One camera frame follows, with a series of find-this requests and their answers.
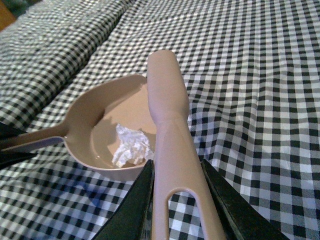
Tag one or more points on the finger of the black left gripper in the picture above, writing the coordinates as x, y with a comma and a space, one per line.
10, 158
7, 131

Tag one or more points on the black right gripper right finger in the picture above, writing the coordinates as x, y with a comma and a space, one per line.
240, 221

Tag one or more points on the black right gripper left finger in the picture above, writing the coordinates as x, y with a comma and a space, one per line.
132, 220

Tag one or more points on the white tissue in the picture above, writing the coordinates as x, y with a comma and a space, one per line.
134, 147

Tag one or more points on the beige plastic dustpan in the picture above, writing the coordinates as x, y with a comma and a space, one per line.
89, 128

